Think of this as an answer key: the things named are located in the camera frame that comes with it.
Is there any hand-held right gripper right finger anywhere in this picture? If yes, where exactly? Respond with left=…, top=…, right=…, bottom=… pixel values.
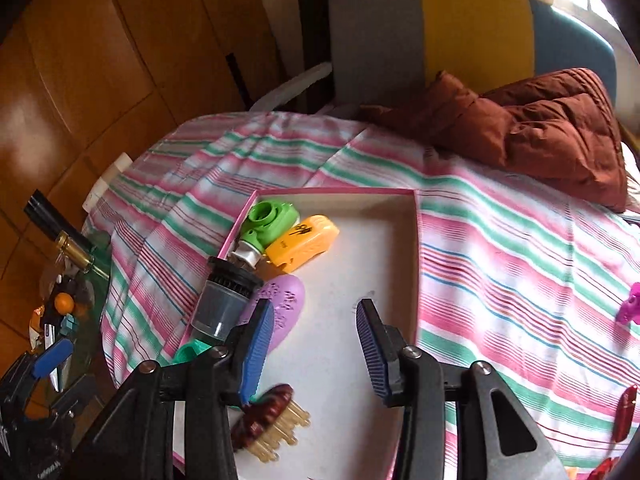
left=356, top=299, right=568, bottom=480

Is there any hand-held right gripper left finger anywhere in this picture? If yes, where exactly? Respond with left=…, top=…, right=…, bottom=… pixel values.
left=62, top=299, right=275, bottom=480

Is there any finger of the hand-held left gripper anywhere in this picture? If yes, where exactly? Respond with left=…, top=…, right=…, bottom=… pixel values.
left=0, top=338, right=75, bottom=411
left=47, top=374, right=98, bottom=413

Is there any brown massage comb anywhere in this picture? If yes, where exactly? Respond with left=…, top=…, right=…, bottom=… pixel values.
left=231, top=384, right=312, bottom=462

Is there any green plastic stopper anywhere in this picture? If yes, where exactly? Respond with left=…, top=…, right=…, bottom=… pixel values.
left=172, top=337, right=221, bottom=366

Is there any orange plastic clip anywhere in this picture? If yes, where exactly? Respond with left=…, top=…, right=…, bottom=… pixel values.
left=264, top=214, right=341, bottom=270

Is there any black grey plastic cylinder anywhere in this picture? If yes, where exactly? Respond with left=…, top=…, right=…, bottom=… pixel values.
left=190, top=256, right=264, bottom=346

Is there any purple perforated oval case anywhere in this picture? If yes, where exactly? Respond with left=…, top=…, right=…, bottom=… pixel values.
left=237, top=274, right=306, bottom=348

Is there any glass side table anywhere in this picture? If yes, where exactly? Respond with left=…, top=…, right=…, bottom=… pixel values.
left=27, top=230, right=113, bottom=411

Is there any black gold tube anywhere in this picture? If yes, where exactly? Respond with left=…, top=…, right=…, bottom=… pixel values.
left=24, top=189, right=96, bottom=268

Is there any green plastic toy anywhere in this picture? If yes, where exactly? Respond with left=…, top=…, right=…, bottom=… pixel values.
left=235, top=200, right=300, bottom=267

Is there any striped bed sheet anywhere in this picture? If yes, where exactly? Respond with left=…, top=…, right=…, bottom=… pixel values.
left=82, top=110, right=640, bottom=480

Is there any red plastic block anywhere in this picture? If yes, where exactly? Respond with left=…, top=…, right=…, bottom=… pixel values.
left=585, top=457, right=621, bottom=480

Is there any red metal cylinder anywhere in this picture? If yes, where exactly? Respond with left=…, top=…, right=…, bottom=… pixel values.
left=612, top=385, right=640, bottom=445

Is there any magenta plastic stopper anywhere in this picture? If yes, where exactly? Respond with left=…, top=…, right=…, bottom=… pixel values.
left=615, top=282, right=640, bottom=325

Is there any brown quilt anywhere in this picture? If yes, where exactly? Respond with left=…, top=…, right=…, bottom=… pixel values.
left=360, top=67, right=630, bottom=213

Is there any wooden wardrobe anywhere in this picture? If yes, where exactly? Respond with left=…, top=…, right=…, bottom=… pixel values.
left=0, top=0, right=301, bottom=411

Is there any white pillow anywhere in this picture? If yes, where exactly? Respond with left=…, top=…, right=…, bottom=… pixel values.
left=620, top=140, right=640, bottom=221

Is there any grey yellow blue headboard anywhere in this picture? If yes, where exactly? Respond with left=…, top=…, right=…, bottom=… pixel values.
left=327, top=0, right=618, bottom=121

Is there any white bed rail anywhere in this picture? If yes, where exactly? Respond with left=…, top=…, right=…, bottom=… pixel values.
left=248, top=62, right=333, bottom=113

